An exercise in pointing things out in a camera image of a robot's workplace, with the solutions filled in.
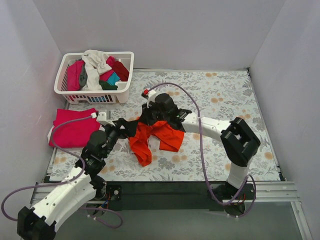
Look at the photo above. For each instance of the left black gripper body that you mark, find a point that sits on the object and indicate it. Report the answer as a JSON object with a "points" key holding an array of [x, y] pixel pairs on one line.
{"points": [[120, 125]]}

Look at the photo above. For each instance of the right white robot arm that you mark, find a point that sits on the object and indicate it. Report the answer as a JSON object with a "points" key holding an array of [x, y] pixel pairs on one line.
{"points": [[238, 139]]}

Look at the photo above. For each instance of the white plastic laundry basket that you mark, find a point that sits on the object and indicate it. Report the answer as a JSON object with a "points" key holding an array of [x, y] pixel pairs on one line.
{"points": [[95, 96]]}

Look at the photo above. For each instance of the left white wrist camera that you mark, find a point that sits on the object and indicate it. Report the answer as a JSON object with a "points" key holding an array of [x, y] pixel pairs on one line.
{"points": [[104, 118]]}

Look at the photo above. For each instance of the magenta shirt in basket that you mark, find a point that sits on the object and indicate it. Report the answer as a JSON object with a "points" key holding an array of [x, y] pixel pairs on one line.
{"points": [[73, 72]]}

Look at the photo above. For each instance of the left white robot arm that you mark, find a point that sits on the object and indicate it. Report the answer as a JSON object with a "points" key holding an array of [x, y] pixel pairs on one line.
{"points": [[82, 183]]}

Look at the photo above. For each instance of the dark red shirt in basket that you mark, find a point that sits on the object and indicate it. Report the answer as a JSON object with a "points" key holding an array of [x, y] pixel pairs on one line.
{"points": [[121, 71]]}

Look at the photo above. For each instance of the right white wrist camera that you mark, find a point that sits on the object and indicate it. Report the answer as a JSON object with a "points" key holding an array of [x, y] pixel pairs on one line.
{"points": [[149, 95]]}

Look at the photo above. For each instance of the grey shirt in basket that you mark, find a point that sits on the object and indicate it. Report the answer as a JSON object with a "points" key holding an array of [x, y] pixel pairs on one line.
{"points": [[82, 77]]}

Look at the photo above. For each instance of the white shirt in basket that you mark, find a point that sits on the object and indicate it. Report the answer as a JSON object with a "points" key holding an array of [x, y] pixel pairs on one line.
{"points": [[95, 65]]}

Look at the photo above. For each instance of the floral patterned table mat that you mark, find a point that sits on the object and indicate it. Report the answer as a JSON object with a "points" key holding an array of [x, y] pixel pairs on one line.
{"points": [[222, 95]]}

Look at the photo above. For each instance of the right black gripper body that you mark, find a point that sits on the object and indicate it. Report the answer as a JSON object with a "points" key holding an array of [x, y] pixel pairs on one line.
{"points": [[149, 117]]}

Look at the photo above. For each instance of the teal shirt in basket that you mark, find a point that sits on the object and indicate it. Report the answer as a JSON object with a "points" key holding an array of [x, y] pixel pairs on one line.
{"points": [[113, 79]]}

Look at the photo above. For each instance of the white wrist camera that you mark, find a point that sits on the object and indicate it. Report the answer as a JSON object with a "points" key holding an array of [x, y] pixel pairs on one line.
{"points": [[104, 118], [149, 95]]}

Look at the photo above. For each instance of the dark green shirt in basket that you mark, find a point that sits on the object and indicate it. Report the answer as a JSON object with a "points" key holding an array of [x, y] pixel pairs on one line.
{"points": [[107, 87]]}

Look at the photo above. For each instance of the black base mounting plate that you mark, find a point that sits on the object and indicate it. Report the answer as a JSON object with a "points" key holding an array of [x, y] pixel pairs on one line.
{"points": [[157, 195]]}

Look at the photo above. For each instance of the folded white shirt under magenta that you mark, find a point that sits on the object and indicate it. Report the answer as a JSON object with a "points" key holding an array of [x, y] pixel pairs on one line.
{"points": [[50, 134]]}

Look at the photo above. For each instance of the folded magenta t shirt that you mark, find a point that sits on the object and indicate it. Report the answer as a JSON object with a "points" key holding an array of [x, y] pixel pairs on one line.
{"points": [[75, 134]]}

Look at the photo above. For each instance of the orange t shirt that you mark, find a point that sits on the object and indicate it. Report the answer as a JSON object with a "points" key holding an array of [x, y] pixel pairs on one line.
{"points": [[170, 140]]}

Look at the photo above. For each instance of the aluminium frame rail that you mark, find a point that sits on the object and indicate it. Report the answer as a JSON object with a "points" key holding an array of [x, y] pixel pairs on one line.
{"points": [[266, 191]]}

